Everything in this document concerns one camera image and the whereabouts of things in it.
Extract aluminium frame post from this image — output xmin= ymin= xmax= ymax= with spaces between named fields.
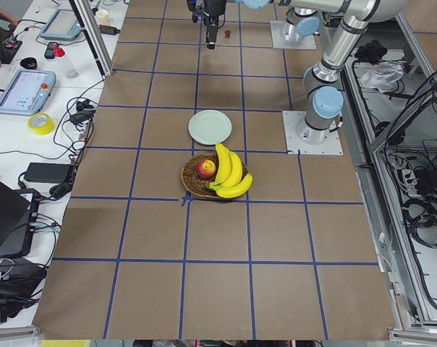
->
xmin=69 ymin=0 xmax=113 ymax=77

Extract near teach pendant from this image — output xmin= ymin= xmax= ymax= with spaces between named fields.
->
xmin=0 ymin=69 xmax=56 ymax=116

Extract brown wicker basket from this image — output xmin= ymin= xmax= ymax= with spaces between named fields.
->
xmin=181 ymin=153 xmax=249 ymax=200

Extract yellow banana bunch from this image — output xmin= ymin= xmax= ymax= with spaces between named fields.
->
xmin=209 ymin=143 xmax=253 ymax=199

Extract light green plate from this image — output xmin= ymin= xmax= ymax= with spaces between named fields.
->
xmin=188 ymin=110 xmax=232 ymax=145

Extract black computer monitor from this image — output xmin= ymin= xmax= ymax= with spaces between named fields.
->
xmin=0 ymin=181 xmax=39 ymax=259

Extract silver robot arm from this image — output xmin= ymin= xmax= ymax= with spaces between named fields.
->
xmin=279 ymin=0 xmax=407 ymax=145
xmin=281 ymin=7 xmax=320 ymax=43

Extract coiled black cables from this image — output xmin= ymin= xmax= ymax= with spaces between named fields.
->
xmin=401 ymin=194 xmax=437 ymax=250

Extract yellow tape roll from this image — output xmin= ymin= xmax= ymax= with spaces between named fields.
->
xmin=27 ymin=112 xmax=55 ymax=136

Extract black laptop power brick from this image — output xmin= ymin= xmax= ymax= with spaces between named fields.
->
xmin=24 ymin=163 xmax=72 ymax=184

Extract black bowl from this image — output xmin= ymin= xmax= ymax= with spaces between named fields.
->
xmin=20 ymin=57 xmax=38 ymax=70

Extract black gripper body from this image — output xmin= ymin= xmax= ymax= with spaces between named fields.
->
xmin=186 ymin=0 xmax=226 ymax=23

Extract far teach pendant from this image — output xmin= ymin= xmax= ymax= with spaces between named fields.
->
xmin=38 ymin=9 xmax=82 ymax=41

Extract black phone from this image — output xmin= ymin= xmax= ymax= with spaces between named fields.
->
xmin=44 ymin=42 xmax=59 ymax=60

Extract crumpled white cloth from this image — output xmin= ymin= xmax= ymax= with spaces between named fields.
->
xmin=359 ymin=62 xmax=404 ymax=93

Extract teach pendant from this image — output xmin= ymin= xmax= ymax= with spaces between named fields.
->
xmin=0 ymin=69 xmax=56 ymax=116
xmin=38 ymin=9 xmax=82 ymax=41

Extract red apple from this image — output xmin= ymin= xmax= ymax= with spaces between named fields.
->
xmin=196 ymin=159 xmax=216 ymax=180

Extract clear bottle red cap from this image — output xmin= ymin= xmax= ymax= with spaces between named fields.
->
xmin=54 ymin=46 xmax=79 ymax=79

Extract paper cup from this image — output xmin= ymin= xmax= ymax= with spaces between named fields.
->
xmin=96 ymin=9 xmax=109 ymax=25

